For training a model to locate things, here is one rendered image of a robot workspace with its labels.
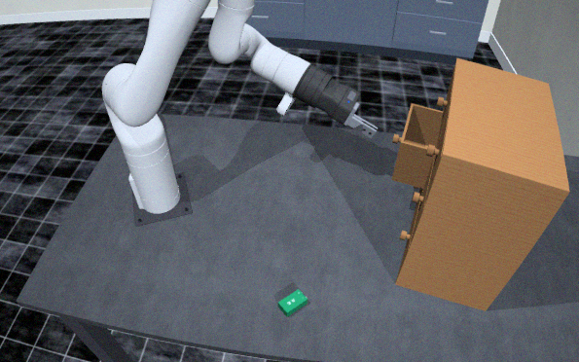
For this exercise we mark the tan wooden chest of drawers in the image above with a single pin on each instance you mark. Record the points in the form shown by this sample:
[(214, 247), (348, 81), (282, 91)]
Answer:
[(499, 183)]

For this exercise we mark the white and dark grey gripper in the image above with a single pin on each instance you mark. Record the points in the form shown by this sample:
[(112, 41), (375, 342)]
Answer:
[(315, 87)]

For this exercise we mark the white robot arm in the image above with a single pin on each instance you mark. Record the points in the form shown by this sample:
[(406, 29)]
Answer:
[(137, 98)]

